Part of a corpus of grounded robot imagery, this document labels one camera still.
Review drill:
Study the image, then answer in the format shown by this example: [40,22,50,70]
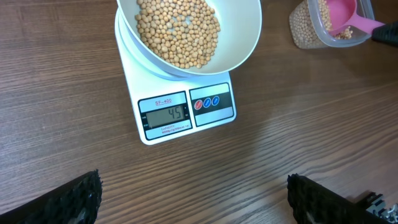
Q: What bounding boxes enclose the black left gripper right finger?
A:
[287,174,389,224]

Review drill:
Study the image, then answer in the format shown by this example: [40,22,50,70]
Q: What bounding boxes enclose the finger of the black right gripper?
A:
[371,21,398,47]

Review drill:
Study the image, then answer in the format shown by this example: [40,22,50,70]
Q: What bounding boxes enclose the pink plastic measuring scoop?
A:
[327,0,384,35]

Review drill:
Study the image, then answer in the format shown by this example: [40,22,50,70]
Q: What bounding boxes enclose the soybeans in white bowl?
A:
[135,0,221,69]

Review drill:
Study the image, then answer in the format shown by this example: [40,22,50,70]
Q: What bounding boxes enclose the white digital kitchen scale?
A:
[114,11,236,145]

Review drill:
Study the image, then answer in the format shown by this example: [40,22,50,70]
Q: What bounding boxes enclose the pile of soybeans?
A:
[289,0,354,49]

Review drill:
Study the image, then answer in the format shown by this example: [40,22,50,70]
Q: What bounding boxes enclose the clear plastic container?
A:
[289,0,371,49]

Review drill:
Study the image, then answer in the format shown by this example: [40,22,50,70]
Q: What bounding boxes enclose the white bowl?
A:
[117,0,262,76]

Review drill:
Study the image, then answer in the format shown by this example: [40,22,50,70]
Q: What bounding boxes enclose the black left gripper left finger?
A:
[1,170,103,224]

